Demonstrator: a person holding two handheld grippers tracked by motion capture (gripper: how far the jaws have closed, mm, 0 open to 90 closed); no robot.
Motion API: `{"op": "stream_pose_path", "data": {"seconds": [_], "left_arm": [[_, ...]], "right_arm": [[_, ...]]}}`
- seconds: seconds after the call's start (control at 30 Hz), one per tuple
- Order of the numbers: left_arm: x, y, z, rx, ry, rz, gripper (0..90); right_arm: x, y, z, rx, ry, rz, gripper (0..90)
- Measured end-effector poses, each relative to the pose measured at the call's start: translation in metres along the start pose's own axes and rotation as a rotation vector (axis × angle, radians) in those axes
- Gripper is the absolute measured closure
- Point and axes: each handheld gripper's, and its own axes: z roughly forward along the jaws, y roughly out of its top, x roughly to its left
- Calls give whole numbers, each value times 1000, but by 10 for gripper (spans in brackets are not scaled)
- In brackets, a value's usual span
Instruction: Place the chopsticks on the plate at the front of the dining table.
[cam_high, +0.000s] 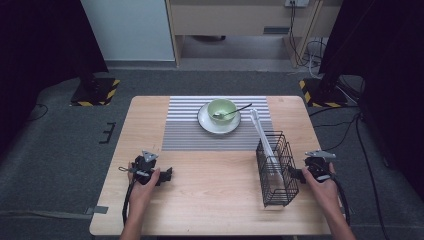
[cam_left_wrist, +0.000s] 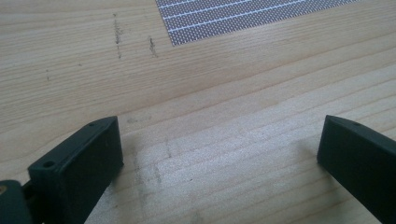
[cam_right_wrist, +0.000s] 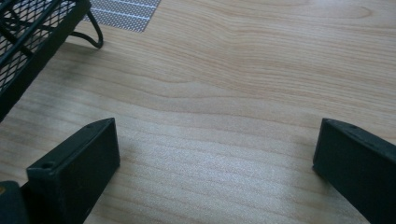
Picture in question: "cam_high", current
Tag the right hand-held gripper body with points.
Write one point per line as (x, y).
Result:
(318, 166)

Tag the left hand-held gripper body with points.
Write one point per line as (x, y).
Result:
(145, 166)

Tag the white plate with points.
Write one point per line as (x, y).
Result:
(208, 123)

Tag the person's right hand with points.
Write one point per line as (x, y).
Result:
(325, 193)

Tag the person's left hand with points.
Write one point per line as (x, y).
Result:
(140, 195)

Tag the striped grey placemat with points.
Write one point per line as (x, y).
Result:
(186, 133)

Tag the grey tape strip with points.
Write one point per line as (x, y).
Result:
(98, 210)

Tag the black stand base striped edge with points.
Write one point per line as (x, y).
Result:
(95, 91)
(323, 95)

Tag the green bowl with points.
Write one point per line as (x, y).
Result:
(221, 106)

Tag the metal spoon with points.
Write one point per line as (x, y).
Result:
(240, 109)

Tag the dark curtain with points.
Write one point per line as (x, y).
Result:
(40, 50)
(383, 50)

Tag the wooden desk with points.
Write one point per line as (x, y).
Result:
(233, 20)

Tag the wall power socket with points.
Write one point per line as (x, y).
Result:
(296, 2)

